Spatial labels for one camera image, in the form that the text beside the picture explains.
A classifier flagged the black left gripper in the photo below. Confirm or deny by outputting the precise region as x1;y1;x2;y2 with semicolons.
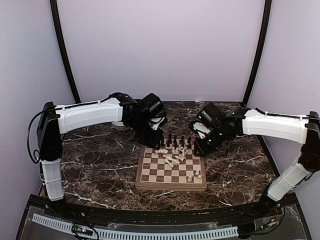
129;117;165;150

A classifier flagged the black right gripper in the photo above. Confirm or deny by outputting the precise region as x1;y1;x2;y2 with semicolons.
193;125;227;157

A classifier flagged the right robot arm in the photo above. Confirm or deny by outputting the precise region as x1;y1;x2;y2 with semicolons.
189;103;320;217

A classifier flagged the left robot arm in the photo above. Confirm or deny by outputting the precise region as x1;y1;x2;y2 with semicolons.
26;92;167;218

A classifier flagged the wooden chess board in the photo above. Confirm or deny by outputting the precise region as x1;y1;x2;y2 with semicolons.
135;136;207;191

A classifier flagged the black front rail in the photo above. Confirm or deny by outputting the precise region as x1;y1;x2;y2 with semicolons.
83;207;244;224

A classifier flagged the white slotted cable duct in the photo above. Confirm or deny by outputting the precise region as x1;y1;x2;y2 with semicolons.
31;213;239;240

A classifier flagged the right black frame post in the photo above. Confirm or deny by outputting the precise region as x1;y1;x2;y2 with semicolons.
241;0;272;107

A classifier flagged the black frame post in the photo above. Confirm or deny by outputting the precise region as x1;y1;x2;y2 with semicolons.
49;0;81;104
241;0;272;107

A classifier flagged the left black frame post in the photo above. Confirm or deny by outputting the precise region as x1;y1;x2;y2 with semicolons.
49;0;81;104

